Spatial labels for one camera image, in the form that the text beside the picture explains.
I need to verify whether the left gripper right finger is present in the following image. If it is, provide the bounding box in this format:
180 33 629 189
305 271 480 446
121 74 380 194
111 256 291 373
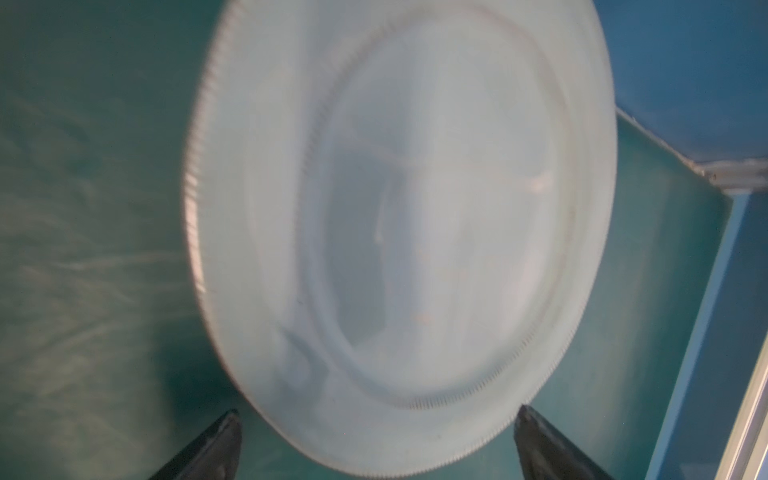
513 405 612 480

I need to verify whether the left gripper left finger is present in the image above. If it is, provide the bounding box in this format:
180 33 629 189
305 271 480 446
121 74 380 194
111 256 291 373
150 409 243 480

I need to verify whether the large pale green plate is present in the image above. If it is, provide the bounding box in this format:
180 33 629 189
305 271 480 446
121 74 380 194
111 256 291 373
183 1 617 478

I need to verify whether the aluminium rail front frame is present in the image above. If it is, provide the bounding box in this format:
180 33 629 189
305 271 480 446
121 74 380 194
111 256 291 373
715 341 768 480

